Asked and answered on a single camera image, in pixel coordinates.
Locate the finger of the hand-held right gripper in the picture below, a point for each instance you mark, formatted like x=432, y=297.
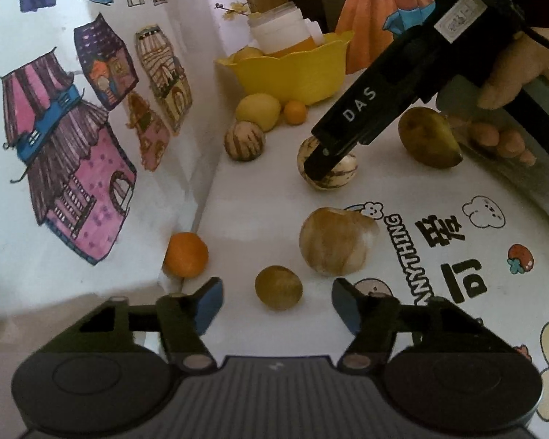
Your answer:
x=319, y=162

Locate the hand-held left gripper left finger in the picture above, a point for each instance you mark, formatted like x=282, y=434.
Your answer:
x=209, y=300

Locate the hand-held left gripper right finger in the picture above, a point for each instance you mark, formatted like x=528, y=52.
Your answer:
x=345, y=304

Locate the striped pepino melon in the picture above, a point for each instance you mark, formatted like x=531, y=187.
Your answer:
x=341, y=171
x=244, y=141

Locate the small orange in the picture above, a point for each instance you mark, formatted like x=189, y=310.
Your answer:
x=295, y=112

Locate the yellow wavy plastic bowl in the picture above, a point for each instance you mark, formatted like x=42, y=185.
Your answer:
x=288, y=77

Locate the person's right hand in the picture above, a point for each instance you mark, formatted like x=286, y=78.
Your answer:
x=512, y=73

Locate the large orange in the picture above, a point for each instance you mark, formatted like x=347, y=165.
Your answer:
x=186, y=255

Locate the large pale brown-streaked fruit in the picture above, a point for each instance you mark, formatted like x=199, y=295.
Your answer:
x=338, y=244

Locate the small brownish green round fruit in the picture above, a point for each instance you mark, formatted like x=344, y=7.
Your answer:
x=278, y=287

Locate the green mango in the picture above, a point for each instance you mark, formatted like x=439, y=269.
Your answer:
x=428, y=139

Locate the white cartoon printed tablecloth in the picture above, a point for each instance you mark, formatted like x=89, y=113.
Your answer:
x=256, y=210

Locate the large yellow lemon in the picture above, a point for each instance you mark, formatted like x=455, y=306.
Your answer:
x=257, y=110

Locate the white jar with orange label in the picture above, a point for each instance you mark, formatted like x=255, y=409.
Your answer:
x=279, y=32

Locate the small lemon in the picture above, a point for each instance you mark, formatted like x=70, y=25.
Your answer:
x=247, y=54

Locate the brown striped house sticker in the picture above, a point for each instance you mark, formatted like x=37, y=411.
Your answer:
x=162, y=77

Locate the pink striped house sticker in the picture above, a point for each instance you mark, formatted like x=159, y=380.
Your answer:
x=68, y=155

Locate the purple house sticker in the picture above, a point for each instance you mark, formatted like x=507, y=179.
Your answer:
x=103, y=61

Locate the orange dress wall poster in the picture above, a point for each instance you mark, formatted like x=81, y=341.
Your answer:
x=375, y=4

